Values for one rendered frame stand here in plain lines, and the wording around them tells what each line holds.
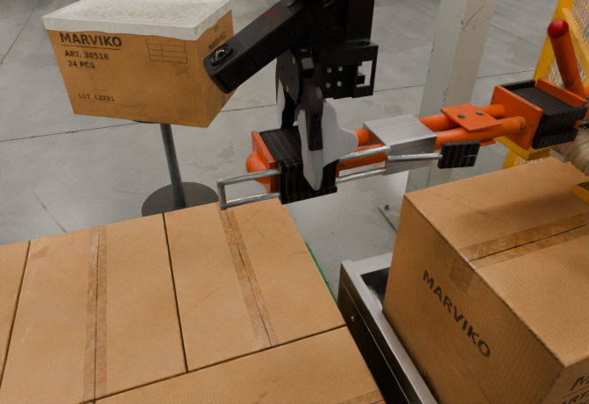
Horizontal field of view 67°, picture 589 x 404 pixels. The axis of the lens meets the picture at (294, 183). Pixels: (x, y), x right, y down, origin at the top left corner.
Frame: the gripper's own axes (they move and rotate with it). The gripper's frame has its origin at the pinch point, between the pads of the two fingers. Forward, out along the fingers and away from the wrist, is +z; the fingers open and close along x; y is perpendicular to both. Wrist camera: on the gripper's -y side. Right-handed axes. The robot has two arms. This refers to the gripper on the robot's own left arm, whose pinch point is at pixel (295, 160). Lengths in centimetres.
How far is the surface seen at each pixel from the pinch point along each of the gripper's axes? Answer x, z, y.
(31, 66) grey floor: 397, 122, -114
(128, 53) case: 132, 31, -21
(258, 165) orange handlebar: -0.8, -0.9, -4.6
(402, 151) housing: -2.5, -0.2, 12.6
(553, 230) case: 1, 26, 49
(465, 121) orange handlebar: -0.3, -1.3, 22.7
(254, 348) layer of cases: 21, 66, -3
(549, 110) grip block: -1.7, -1.5, 34.6
